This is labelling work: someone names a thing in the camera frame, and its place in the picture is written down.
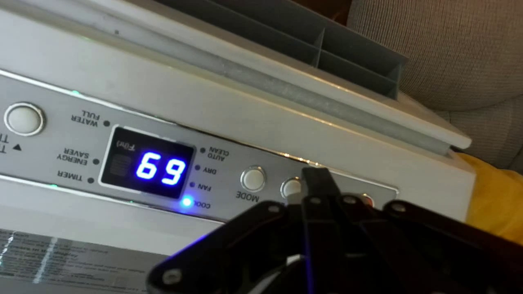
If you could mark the beige ribbed armchair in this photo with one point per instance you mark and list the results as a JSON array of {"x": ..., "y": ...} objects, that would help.
[{"x": 462, "y": 49}]

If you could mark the white portable air conditioner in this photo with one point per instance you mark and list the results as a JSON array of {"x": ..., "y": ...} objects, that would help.
[{"x": 217, "y": 103}]

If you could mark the yellow cloth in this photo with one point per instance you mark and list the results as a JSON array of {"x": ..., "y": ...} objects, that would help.
[{"x": 498, "y": 196}]

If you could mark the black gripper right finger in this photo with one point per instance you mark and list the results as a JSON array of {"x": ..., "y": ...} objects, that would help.
[{"x": 425, "y": 250}]

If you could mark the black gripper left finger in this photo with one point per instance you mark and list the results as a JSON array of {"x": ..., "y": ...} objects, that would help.
[{"x": 261, "y": 245}]

